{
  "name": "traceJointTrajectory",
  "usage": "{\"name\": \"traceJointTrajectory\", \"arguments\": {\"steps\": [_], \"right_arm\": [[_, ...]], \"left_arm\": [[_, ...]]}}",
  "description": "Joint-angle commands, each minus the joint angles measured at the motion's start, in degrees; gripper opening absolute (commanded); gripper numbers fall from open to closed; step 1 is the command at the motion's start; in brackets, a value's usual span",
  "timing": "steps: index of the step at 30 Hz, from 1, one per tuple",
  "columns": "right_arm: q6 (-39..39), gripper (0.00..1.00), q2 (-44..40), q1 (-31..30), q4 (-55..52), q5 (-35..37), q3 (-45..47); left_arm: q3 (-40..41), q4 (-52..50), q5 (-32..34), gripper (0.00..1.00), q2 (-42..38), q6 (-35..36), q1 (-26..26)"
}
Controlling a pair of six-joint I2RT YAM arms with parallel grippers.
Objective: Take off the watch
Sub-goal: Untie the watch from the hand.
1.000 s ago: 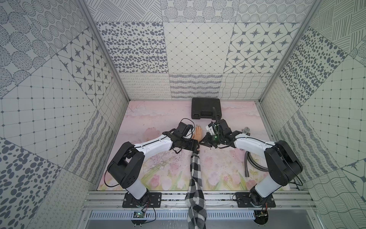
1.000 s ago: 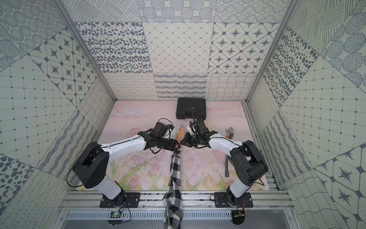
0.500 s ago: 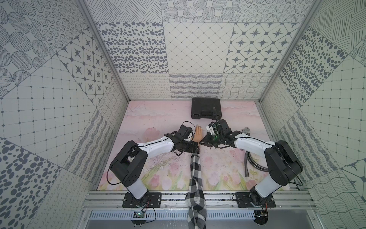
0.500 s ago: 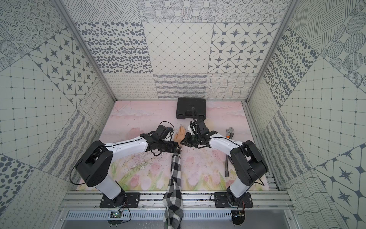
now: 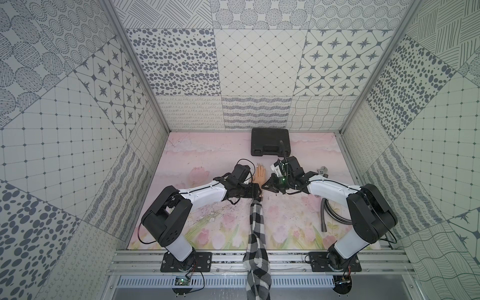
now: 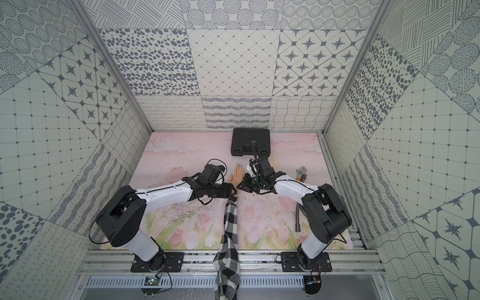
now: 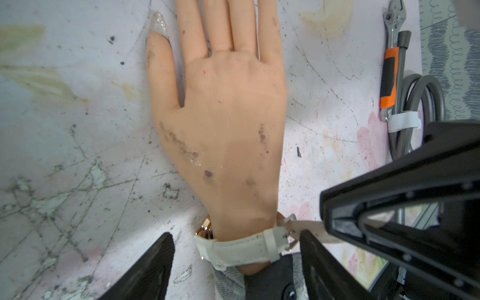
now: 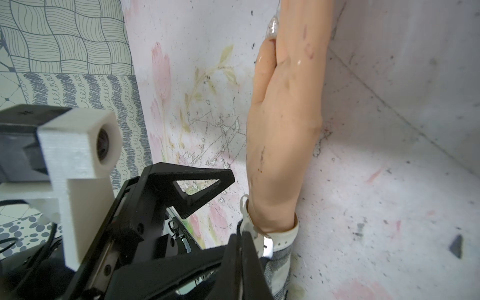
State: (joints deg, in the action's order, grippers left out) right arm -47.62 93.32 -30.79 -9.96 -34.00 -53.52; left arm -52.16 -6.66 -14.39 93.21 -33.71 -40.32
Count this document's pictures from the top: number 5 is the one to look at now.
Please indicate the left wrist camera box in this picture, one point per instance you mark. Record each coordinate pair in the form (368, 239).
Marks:
(239, 174)

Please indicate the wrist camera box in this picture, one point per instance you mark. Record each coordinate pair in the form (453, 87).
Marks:
(239, 174)
(289, 166)

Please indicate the orange handled adjustable wrench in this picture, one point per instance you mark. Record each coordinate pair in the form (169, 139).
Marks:
(323, 171)

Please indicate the mannequin hand with glitter nails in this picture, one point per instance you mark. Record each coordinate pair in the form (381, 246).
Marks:
(260, 176)

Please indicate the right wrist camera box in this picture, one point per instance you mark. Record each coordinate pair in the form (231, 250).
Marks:
(289, 166)

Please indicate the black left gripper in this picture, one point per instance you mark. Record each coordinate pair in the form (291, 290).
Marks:
(253, 191)

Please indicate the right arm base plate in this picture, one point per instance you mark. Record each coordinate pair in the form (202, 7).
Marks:
(327, 262)

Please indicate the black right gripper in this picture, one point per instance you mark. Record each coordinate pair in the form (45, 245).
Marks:
(272, 185)

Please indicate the black plastic tool case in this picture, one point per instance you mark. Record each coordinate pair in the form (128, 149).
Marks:
(270, 141)

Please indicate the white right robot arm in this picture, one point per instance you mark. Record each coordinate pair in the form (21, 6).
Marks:
(370, 214)

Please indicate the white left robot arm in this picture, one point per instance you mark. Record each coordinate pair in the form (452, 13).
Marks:
(167, 216)

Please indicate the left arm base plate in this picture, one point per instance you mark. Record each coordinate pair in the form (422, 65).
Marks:
(200, 261)

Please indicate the black white plaid sleeve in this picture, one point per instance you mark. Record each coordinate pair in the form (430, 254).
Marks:
(258, 247)

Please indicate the aluminium mounting rail frame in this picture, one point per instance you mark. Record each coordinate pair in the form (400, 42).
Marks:
(276, 275)

